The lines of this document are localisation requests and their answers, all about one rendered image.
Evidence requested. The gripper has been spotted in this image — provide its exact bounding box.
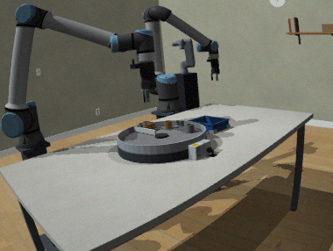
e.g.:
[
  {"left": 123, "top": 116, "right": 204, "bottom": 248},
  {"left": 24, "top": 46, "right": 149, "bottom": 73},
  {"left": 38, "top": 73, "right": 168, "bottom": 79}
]
[
  {"left": 208, "top": 57, "right": 221, "bottom": 82},
  {"left": 139, "top": 61, "right": 158, "bottom": 104}
]

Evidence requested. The blue crate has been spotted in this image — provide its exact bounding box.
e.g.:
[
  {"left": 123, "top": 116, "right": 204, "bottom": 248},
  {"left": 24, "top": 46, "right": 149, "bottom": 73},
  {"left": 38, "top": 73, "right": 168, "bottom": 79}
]
[{"left": 188, "top": 115, "right": 230, "bottom": 134}]

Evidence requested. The grey turntable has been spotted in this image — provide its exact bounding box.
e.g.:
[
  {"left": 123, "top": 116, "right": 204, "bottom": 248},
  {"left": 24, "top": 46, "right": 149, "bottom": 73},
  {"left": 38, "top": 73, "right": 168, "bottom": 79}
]
[{"left": 117, "top": 118, "right": 209, "bottom": 164}]

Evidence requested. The black box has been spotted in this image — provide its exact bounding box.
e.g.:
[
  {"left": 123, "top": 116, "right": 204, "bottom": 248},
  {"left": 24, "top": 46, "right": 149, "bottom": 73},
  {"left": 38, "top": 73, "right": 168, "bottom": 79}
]
[{"left": 174, "top": 72, "right": 201, "bottom": 111}]

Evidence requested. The grey jointed stand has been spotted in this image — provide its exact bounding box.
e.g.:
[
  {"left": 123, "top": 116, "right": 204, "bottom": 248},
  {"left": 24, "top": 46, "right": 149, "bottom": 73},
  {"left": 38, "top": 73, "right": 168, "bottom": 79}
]
[{"left": 171, "top": 38, "right": 196, "bottom": 75}]

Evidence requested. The white control box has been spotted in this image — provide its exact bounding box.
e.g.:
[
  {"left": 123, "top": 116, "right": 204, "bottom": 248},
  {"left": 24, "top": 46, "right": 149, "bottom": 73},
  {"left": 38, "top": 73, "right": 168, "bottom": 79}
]
[{"left": 188, "top": 139, "right": 216, "bottom": 161}]

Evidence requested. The white table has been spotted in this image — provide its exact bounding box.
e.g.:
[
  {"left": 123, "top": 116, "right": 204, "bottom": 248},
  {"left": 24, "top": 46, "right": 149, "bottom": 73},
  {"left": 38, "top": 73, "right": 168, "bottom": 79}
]
[{"left": 0, "top": 104, "right": 314, "bottom": 251}]

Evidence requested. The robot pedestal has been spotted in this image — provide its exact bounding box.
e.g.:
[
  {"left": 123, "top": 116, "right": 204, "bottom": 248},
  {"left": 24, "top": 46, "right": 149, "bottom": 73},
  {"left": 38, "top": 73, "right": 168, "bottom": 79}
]
[
  {"left": 151, "top": 107, "right": 183, "bottom": 119},
  {"left": 15, "top": 140, "right": 51, "bottom": 161}
]

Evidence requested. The wooden wall shelf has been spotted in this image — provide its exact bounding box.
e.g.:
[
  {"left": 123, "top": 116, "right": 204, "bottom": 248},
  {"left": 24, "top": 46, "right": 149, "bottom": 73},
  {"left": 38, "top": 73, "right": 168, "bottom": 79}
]
[{"left": 286, "top": 31, "right": 333, "bottom": 46}]

